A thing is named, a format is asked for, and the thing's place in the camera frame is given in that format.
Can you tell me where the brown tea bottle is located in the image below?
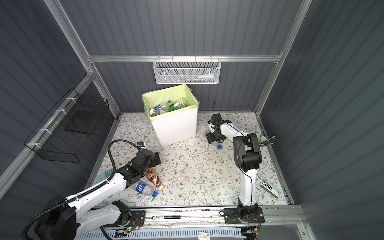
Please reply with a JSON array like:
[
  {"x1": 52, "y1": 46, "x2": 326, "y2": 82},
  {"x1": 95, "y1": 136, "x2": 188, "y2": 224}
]
[{"x1": 146, "y1": 168, "x2": 165, "y2": 192}]

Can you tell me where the clear tall bottle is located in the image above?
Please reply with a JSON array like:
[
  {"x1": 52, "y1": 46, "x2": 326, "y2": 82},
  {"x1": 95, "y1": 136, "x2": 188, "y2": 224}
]
[{"x1": 174, "y1": 98, "x2": 189, "y2": 109}]

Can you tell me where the pepsi bottle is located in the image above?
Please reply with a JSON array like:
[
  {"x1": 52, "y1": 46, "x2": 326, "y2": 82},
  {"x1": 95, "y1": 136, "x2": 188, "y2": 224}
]
[
  {"x1": 136, "y1": 182, "x2": 158, "y2": 198},
  {"x1": 214, "y1": 142, "x2": 223, "y2": 150}
]

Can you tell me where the crushed green bottle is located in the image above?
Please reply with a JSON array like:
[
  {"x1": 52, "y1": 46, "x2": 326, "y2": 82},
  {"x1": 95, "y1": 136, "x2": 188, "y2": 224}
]
[{"x1": 167, "y1": 100, "x2": 179, "y2": 112}]

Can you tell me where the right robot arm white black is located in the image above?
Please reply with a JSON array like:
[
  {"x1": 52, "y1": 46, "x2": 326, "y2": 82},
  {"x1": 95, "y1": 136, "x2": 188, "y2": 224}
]
[{"x1": 206, "y1": 110, "x2": 262, "y2": 223}]

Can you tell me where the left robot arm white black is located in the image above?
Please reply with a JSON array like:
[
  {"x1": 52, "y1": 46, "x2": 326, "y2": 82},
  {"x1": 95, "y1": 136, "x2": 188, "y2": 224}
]
[{"x1": 22, "y1": 142, "x2": 161, "y2": 240}]

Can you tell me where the white waste bin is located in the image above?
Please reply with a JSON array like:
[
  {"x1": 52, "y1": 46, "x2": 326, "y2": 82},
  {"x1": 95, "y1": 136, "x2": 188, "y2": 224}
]
[{"x1": 150, "y1": 102, "x2": 198, "y2": 147}]

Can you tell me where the green bin liner bag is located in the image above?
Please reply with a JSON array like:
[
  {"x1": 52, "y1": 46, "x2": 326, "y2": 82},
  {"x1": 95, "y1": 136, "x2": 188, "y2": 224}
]
[{"x1": 142, "y1": 84, "x2": 200, "y2": 122}]

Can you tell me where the teal plastic holder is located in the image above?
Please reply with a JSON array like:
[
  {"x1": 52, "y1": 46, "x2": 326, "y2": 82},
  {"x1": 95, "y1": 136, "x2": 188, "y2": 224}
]
[{"x1": 95, "y1": 169, "x2": 114, "y2": 184}]

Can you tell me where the white pen cup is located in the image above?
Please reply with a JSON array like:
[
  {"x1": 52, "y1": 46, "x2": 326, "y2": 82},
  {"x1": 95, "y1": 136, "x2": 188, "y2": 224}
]
[{"x1": 257, "y1": 133, "x2": 276, "y2": 147}]

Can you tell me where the tube in white basket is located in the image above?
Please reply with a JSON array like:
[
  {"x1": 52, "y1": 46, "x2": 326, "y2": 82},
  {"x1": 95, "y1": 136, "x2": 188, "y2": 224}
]
[{"x1": 198, "y1": 74, "x2": 219, "y2": 81}]

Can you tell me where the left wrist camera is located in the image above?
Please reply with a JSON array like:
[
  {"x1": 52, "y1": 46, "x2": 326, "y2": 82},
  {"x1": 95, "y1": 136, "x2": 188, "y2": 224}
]
[{"x1": 137, "y1": 142, "x2": 146, "y2": 150}]

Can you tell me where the black marker on rail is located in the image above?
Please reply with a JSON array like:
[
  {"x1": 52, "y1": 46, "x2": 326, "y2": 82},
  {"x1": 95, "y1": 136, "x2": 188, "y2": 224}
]
[{"x1": 151, "y1": 215, "x2": 181, "y2": 220}]

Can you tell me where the white wire mesh basket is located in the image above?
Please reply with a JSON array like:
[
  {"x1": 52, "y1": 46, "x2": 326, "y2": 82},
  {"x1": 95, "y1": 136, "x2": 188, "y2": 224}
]
[{"x1": 153, "y1": 59, "x2": 222, "y2": 85}]

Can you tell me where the black wire basket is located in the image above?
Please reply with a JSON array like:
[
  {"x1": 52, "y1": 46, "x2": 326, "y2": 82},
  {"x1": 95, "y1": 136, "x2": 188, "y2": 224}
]
[{"x1": 24, "y1": 90, "x2": 110, "y2": 164}]

